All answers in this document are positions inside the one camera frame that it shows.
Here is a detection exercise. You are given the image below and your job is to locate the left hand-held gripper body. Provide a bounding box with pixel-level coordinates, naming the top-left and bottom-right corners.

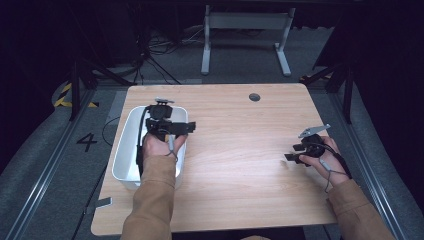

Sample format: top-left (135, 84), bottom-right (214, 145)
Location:
top-left (145, 96), bottom-right (176, 138)

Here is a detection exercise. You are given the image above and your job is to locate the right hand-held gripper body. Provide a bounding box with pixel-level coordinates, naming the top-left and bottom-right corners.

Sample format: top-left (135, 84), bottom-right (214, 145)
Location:
top-left (292, 123), bottom-right (332, 158)

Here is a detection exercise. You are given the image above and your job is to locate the white plastic bin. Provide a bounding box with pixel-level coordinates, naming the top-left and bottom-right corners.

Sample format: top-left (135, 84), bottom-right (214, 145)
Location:
top-left (111, 105), bottom-right (189, 191)

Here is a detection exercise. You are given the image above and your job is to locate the person's left hand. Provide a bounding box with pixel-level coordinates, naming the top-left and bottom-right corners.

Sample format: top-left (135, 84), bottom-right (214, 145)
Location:
top-left (142, 132), bottom-right (189, 162)

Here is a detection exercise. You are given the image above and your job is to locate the person's right hand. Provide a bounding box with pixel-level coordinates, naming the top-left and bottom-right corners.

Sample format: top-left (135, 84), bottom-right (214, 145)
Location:
top-left (298, 135), bottom-right (352, 188)

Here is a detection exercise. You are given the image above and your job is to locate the black metal stand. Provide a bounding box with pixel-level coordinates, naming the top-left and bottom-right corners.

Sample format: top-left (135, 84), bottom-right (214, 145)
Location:
top-left (299, 60), bottom-right (355, 125)
top-left (67, 58), bottom-right (136, 122)

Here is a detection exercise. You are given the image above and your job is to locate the grey left gripper wrist strap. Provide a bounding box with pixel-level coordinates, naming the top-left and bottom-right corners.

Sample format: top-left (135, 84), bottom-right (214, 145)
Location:
top-left (165, 133), bottom-right (180, 162)

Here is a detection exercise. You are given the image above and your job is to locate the grey gripper wrist strap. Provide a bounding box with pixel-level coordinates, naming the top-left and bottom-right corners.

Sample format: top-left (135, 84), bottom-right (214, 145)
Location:
top-left (165, 133), bottom-right (180, 162)
top-left (318, 157), bottom-right (348, 194)

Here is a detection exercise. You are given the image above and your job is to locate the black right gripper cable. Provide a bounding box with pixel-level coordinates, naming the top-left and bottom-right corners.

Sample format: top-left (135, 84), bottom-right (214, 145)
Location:
top-left (309, 141), bottom-right (353, 180)

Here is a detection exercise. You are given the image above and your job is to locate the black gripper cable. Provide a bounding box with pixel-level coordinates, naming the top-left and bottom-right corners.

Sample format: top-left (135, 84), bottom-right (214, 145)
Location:
top-left (309, 141), bottom-right (353, 180)
top-left (135, 105), bottom-right (150, 177)

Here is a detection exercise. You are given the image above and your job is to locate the grey right gripper wrist strap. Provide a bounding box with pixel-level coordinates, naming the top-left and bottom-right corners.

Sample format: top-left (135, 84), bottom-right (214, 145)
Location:
top-left (318, 157), bottom-right (348, 194)

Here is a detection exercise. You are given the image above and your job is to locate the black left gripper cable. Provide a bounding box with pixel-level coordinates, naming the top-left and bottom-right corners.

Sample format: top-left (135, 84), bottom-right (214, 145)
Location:
top-left (135, 105), bottom-right (150, 177)

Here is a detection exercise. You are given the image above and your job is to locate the grey metal floor rail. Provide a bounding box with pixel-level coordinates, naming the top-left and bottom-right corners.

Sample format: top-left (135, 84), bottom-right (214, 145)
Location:
top-left (327, 92), bottom-right (407, 240)
top-left (4, 89), bottom-right (98, 240)

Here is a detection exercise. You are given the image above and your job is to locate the bundle of floor cables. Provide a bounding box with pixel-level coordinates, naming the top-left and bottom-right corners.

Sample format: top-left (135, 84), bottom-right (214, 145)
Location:
top-left (131, 24), bottom-right (208, 86)

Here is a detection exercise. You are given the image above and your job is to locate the grey metal table bracket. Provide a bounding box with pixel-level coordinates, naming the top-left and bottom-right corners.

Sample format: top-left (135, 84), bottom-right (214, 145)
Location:
top-left (85, 196), bottom-right (114, 215)

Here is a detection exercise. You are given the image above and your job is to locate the thin black floor cable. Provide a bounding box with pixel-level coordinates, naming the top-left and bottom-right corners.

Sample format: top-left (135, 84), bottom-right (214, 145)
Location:
top-left (70, 115), bottom-right (122, 240)

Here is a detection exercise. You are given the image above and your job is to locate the white metal table frame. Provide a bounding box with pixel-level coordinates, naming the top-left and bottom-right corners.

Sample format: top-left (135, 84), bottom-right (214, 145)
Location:
top-left (200, 4), bottom-right (297, 77)

